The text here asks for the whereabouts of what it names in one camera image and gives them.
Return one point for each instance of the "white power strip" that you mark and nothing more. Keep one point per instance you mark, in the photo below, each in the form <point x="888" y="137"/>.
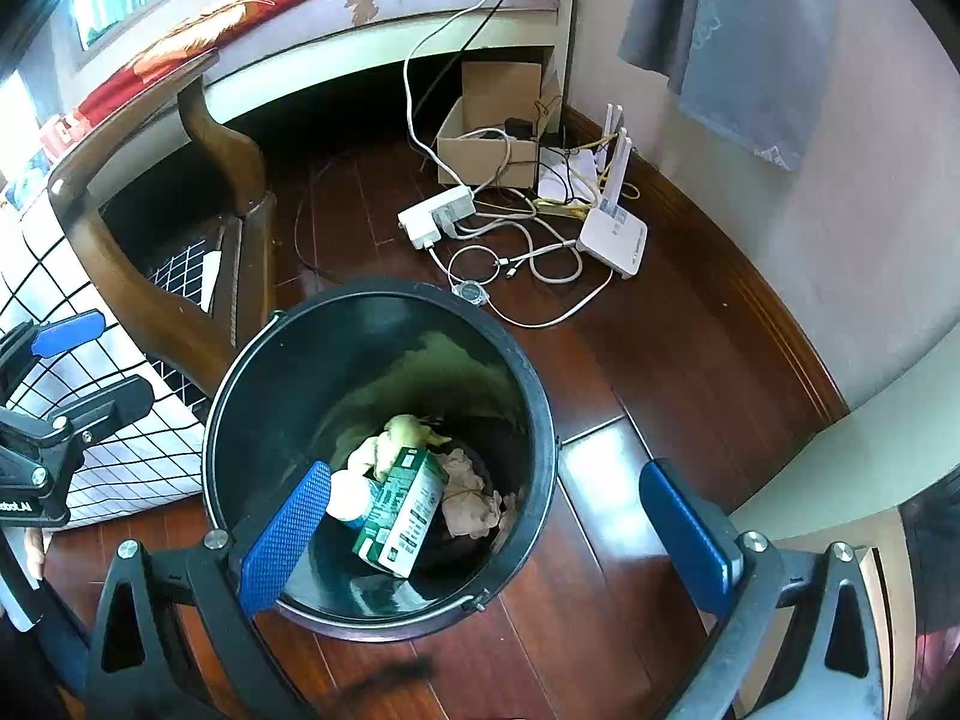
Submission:
<point x="425" y="222"/>

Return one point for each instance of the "wooden table leg frame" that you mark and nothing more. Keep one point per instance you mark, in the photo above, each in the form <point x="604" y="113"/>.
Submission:
<point x="170" y="214"/>

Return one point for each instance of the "grey hanging curtain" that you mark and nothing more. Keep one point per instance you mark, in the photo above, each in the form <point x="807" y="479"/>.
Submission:
<point x="753" y="71"/>

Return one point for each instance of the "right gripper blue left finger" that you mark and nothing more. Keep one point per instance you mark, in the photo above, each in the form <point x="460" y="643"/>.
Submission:
<point x="140" y="663"/>

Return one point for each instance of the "yellow cloth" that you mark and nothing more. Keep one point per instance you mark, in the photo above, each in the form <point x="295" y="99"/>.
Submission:
<point x="402" y="432"/>

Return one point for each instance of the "red yellow patterned blanket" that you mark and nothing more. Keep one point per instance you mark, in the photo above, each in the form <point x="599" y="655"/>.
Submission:
<point x="208" y="25"/>

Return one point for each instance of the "person's left hand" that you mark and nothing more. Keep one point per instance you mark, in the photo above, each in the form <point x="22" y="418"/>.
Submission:
<point x="35" y="552"/>

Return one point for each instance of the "cardboard box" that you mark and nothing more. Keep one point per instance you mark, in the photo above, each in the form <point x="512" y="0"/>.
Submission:
<point x="491" y="136"/>

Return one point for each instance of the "green white carton box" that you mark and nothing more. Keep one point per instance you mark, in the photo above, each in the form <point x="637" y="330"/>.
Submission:
<point x="392" y="536"/>

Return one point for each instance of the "black trash bin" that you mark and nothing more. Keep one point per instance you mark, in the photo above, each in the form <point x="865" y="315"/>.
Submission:
<point x="320" y="382"/>

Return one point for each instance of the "brown crumpled paper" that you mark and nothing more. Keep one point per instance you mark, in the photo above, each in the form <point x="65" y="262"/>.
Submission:
<point x="468" y="510"/>

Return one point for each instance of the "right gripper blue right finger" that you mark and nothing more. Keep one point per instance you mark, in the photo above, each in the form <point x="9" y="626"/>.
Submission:
<point x="828" y="662"/>

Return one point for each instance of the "blue paper bowl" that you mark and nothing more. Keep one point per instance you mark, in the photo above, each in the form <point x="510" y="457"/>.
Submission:
<point x="352" y="498"/>

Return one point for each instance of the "white wifi router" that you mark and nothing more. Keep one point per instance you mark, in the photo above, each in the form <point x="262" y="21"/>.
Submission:
<point x="610" y="233"/>

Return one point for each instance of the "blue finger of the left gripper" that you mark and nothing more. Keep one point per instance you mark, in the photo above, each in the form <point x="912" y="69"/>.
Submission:
<point x="29" y="342"/>
<point x="96" y="417"/>

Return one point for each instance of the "bed with red headboard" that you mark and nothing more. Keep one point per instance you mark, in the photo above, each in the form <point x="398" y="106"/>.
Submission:
<point x="308" y="44"/>

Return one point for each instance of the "white checked tablecloth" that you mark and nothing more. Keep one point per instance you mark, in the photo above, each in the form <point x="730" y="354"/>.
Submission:
<point x="157" y="460"/>

